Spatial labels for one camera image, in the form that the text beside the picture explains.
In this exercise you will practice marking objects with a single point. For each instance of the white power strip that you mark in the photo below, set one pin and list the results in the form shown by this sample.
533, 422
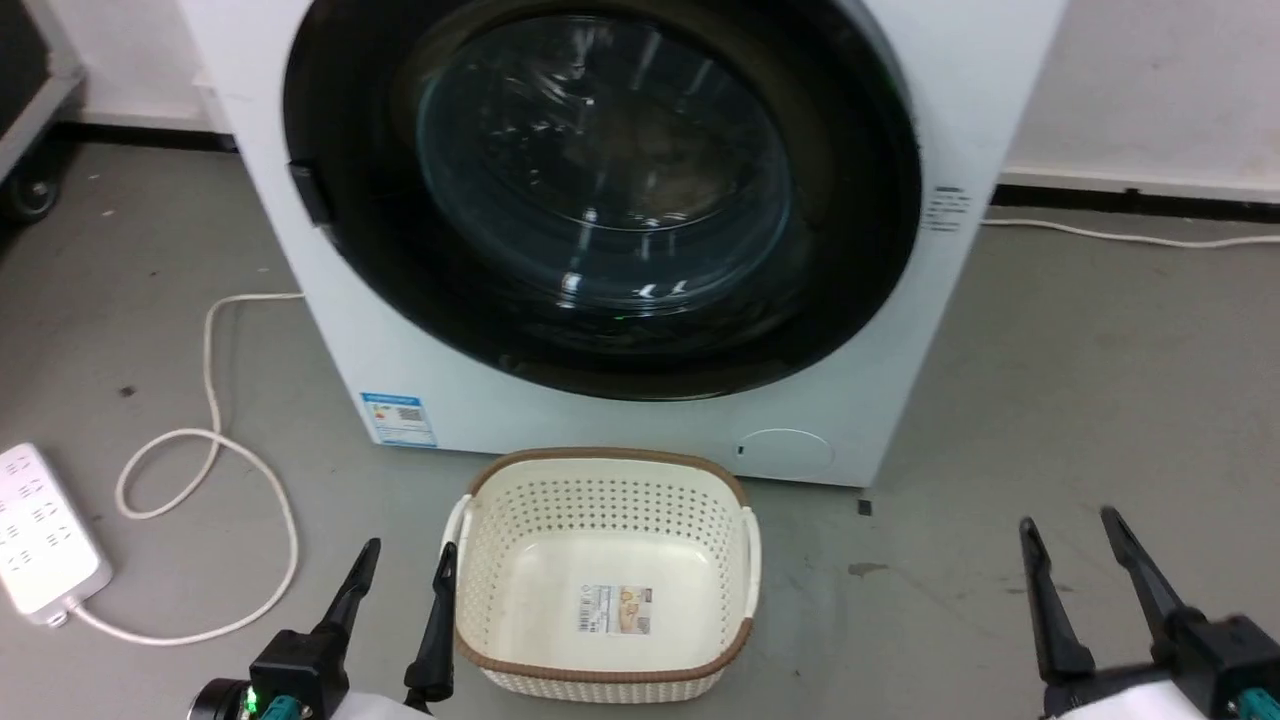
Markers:
40, 530

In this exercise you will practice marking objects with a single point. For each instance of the product sticker inside basket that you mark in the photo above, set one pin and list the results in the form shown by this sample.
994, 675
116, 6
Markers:
615, 610

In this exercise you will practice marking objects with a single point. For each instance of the small printed text label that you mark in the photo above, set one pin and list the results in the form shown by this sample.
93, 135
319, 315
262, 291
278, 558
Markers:
947, 208

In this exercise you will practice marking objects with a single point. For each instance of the round black glass washer door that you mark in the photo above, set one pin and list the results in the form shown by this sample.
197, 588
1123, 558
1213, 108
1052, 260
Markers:
600, 200

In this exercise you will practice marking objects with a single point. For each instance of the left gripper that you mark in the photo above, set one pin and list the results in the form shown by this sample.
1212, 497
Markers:
300, 670

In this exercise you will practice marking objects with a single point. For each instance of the grey metal cart frame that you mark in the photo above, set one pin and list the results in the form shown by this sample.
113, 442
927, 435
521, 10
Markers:
55, 85

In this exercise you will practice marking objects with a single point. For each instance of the white front-load washing machine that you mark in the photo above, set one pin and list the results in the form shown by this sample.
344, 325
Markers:
520, 410

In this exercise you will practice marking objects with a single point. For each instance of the cream perforated laundry basket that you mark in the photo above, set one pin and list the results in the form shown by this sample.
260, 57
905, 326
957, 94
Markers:
600, 560

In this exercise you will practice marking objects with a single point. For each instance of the blue energy label sticker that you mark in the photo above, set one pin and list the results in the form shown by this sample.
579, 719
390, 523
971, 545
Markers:
400, 420

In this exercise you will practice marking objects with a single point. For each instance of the round white filter cover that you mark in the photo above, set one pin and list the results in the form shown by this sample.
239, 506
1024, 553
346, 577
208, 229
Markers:
787, 451

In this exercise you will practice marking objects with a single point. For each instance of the black cart caster wheel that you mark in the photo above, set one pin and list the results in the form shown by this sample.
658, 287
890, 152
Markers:
30, 198

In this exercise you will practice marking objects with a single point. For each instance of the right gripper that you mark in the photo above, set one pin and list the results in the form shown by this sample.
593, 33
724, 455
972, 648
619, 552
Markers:
1225, 665

